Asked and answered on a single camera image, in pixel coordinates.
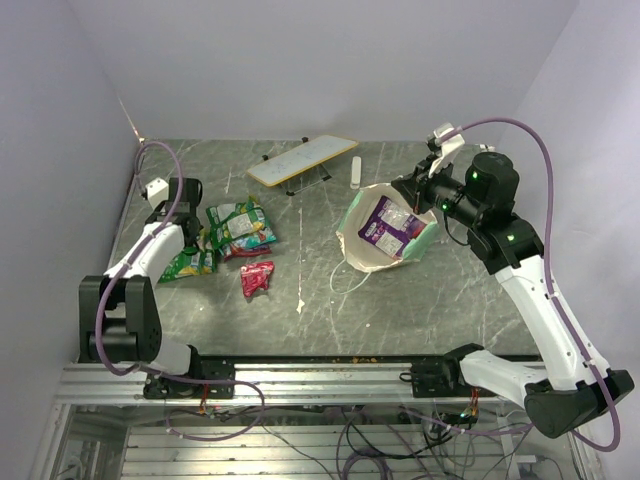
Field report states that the yellow framed whiteboard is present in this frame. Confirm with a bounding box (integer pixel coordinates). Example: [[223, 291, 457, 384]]
[[247, 135, 359, 187]]

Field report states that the green Fox's candy bag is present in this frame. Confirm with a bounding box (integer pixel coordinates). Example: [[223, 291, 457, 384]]
[[159, 229, 217, 283]]

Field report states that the teal Fox's mint bag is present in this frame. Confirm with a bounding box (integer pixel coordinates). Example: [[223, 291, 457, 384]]
[[219, 228, 277, 252]]

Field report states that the whiteboard wire stand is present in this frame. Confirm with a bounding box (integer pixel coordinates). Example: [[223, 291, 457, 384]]
[[260, 137, 331, 197]]

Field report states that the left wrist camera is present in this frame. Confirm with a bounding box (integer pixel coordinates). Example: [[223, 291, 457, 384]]
[[141, 177, 169, 209]]

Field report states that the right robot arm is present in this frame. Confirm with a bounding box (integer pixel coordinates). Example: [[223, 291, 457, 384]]
[[391, 152, 634, 438]]

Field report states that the decorated paper gift bag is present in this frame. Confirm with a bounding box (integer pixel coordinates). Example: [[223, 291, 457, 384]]
[[336, 183, 439, 278]]

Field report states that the red snack packet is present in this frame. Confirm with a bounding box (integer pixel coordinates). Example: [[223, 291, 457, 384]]
[[240, 261, 275, 299]]

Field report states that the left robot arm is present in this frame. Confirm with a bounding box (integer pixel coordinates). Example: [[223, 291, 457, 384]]
[[78, 177, 204, 399]]

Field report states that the large purple snack bag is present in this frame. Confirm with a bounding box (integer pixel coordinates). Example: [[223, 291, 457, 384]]
[[358, 196, 427, 258]]

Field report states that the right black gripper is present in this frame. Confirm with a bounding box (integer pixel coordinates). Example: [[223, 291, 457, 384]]
[[392, 152, 484, 227]]

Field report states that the purple red candy bag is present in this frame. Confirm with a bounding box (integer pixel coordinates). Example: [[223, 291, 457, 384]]
[[220, 245, 272, 261]]

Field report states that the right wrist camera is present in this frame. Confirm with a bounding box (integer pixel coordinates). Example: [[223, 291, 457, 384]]
[[426, 123, 465, 178]]

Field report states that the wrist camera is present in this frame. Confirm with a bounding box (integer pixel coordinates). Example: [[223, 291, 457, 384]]
[[426, 123, 465, 178], [141, 177, 169, 209]]

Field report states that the aluminium rail frame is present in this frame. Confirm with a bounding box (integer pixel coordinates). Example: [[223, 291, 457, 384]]
[[32, 356, 604, 479]]

